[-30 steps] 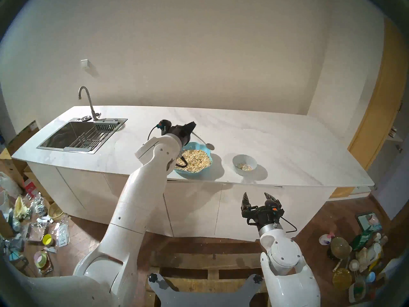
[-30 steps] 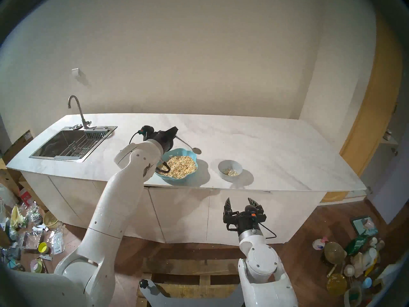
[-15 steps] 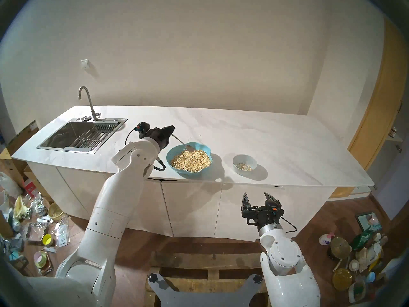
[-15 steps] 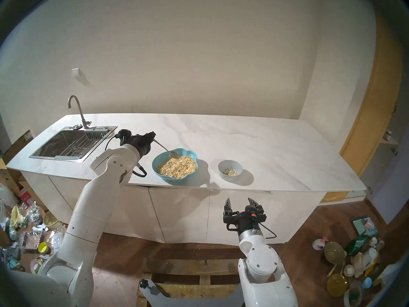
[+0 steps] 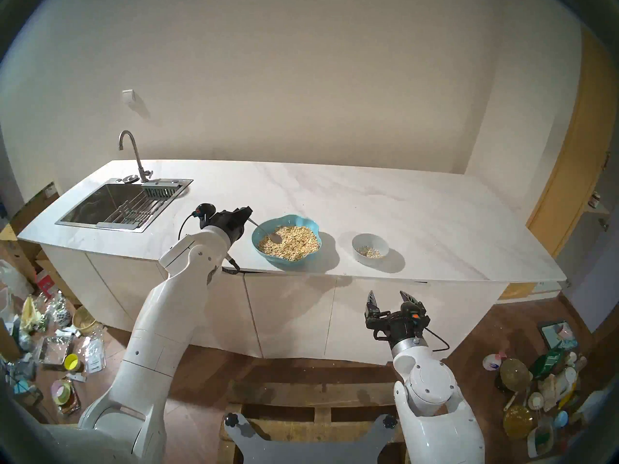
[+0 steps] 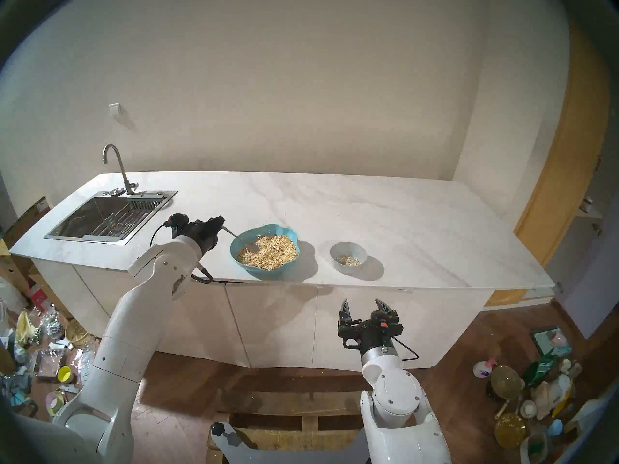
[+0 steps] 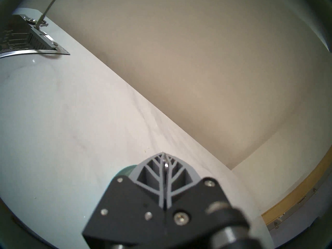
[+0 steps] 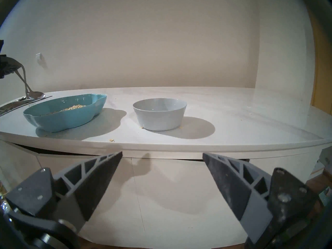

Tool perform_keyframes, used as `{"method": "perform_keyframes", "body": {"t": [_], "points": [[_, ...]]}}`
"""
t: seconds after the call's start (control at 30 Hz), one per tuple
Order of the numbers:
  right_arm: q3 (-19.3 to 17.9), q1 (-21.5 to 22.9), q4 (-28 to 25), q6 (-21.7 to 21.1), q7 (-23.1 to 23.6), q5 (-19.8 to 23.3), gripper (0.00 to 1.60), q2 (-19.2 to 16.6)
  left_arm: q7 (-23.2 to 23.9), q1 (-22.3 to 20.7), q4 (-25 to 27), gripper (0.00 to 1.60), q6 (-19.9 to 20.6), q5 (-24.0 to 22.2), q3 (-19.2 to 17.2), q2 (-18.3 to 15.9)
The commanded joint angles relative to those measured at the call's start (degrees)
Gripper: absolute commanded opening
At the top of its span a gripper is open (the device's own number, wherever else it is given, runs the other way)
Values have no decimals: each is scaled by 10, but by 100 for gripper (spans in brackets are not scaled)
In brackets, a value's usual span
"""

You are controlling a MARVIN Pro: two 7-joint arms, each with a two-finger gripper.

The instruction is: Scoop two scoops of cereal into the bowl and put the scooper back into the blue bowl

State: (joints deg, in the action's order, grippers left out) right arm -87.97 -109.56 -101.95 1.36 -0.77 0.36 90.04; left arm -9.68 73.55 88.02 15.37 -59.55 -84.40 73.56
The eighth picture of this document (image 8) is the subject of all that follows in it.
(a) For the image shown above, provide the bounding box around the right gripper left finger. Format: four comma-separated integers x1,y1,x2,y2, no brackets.
5,151,123,236

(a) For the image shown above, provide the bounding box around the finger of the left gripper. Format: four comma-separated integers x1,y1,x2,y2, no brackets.
3,65,20,75
4,57,22,67

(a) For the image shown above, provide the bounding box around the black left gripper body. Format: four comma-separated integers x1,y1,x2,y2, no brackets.
0,40,7,79

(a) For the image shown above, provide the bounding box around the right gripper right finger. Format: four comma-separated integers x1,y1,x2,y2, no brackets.
202,153,319,247

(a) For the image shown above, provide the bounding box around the metal spoon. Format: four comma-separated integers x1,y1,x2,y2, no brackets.
14,69,46,100

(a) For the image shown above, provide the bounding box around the blue flower-shaped bowl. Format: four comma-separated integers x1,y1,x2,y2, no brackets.
23,94,107,133

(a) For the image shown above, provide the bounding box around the large oat cereal pile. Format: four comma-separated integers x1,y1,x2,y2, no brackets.
49,104,87,114

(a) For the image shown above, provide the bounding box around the small pale grey bowl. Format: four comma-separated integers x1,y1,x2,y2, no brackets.
133,98,187,131

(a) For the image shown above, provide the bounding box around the curved metal faucet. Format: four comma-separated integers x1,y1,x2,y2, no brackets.
19,64,31,99

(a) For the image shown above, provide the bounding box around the white counter cabinet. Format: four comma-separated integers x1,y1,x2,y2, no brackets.
0,141,324,247

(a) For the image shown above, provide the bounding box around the yellow wooden door frame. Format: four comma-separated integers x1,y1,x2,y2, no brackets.
310,7,332,109

